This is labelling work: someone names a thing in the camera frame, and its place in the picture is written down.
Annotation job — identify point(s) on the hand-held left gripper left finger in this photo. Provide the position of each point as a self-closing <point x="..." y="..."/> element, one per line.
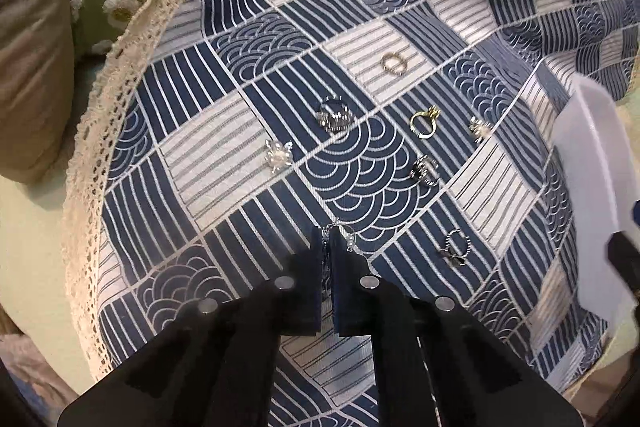
<point x="317" y="287"/>

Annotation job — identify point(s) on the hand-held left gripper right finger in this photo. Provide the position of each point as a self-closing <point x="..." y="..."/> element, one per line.
<point x="340" y="292"/>

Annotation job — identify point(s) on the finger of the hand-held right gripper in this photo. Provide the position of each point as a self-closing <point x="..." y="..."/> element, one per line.
<point x="624" y="257"/>

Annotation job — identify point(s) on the silver hoop earring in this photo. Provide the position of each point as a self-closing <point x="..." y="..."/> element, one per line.
<point x="345" y="234"/>

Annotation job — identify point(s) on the white plastic container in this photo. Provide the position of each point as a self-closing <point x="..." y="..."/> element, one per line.
<point x="595" y="207"/>

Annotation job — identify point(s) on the pearl flower brooch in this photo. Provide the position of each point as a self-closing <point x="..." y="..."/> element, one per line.
<point x="277" y="156"/>

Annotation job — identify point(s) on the small pearl flower charm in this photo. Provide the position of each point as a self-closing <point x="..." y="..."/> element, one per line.
<point x="481" y="128"/>

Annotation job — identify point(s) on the blue white patterned cloth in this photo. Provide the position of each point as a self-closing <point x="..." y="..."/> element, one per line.
<point x="310" y="32"/>

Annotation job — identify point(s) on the pale green bedsheet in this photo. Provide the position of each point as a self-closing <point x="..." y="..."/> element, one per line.
<point x="35" y="252"/>

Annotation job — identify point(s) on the brown cushion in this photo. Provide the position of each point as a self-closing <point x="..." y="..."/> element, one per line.
<point x="35" y="72"/>

